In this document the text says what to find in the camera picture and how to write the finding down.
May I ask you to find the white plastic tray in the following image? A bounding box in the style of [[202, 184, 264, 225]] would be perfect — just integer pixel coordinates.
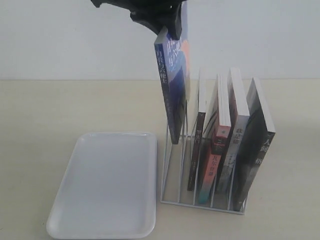
[[46, 132, 157, 240]]

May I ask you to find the black grey cover book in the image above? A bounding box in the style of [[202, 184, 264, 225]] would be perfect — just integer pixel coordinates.
[[232, 77, 276, 212]]

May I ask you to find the blue moon cover book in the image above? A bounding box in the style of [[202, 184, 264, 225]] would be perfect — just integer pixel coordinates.
[[154, 2, 190, 144]]

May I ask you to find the white wire book rack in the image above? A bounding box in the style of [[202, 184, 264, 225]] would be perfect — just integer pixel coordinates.
[[161, 109, 251, 216]]

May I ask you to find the pink red spine book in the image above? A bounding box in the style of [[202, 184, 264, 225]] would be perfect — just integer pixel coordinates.
[[198, 74, 232, 205]]

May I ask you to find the grey white spine book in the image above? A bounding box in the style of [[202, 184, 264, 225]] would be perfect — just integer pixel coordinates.
[[216, 66, 251, 194]]

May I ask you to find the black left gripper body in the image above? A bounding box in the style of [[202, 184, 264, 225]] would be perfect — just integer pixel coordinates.
[[91, 0, 184, 22]]

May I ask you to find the dark brown spine book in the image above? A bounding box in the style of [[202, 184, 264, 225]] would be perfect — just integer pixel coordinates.
[[186, 66, 208, 192]]

